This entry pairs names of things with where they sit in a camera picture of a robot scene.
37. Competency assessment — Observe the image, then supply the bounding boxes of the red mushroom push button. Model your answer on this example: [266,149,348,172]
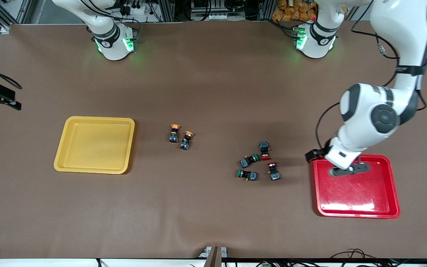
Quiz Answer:
[259,141,272,161]
[267,162,281,181]

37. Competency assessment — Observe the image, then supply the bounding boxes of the yellow mushroom push button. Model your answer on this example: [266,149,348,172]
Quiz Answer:
[180,131,195,151]
[169,124,181,144]

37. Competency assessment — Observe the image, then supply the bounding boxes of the red plastic tray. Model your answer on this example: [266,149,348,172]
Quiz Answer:
[312,154,401,219]

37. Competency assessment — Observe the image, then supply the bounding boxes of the green mushroom push button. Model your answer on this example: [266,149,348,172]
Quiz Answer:
[239,154,260,168]
[236,169,258,182]

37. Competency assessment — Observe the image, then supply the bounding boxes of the yellow plastic tray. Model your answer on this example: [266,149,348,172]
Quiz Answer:
[53,116,135,175]

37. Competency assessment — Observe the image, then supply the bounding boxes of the orange objects pile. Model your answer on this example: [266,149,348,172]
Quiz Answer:
[272,0,318,22]

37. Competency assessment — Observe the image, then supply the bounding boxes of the white power strip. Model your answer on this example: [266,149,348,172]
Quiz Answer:
[119,0,153,17]

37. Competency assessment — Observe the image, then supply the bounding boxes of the grey electronics rack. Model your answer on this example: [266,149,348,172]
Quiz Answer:
[191,0,245,22]

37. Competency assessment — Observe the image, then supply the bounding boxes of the black cable bundle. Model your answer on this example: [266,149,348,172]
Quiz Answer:
[330,248,427,267]

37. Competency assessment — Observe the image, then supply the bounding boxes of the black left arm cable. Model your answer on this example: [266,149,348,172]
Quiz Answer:
[315,0,427,151]

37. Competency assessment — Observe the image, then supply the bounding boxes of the metal table edge bracket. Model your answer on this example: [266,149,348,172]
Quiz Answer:
[199,246,229,267]

